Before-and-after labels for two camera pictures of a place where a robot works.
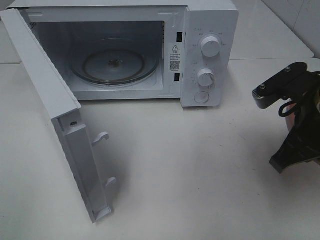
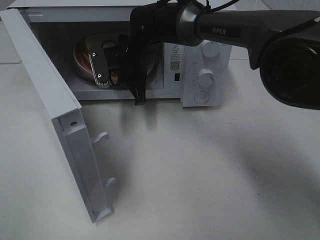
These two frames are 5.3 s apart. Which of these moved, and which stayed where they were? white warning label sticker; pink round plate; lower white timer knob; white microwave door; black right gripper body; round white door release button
Moved: pink round plate; black right gripper body
Stayed: white microwave door; lower white timer knob; white warning label sticker; round white door release button
